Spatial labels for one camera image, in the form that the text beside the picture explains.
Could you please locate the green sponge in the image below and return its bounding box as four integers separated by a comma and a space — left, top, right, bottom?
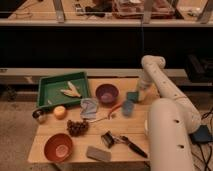
126, 92, 139, 103

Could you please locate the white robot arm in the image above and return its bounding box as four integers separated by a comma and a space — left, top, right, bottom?
139, 55, 201, 171

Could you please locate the purple bowl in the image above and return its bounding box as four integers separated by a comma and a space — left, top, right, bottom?
95, 84, 119, 104

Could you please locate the red bowl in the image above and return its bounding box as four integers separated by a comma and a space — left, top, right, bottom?
44, 133, 73, 163

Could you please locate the wooden table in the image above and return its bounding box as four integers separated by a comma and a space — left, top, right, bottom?
28, 85, 159, 163

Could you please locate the light blue cloth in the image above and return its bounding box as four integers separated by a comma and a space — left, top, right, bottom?
80, 98, 98, 119

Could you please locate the black binder clip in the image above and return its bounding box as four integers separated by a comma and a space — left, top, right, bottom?
101, 131, 115, 148

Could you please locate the bunch of dark grapes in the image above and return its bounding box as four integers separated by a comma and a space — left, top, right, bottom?
67, 120, 89, 137

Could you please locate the grey rectangular block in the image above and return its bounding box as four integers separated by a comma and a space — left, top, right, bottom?
86, 146, 111, 162

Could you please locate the green plastic tray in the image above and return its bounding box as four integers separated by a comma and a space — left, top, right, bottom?
37, 72, 91, 110

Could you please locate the metal measuring cup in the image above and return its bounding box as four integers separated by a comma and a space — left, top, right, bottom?
32, 108, 52, 124

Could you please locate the black handled tool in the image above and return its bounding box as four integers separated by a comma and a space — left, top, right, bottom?
117, 136, 148, 158

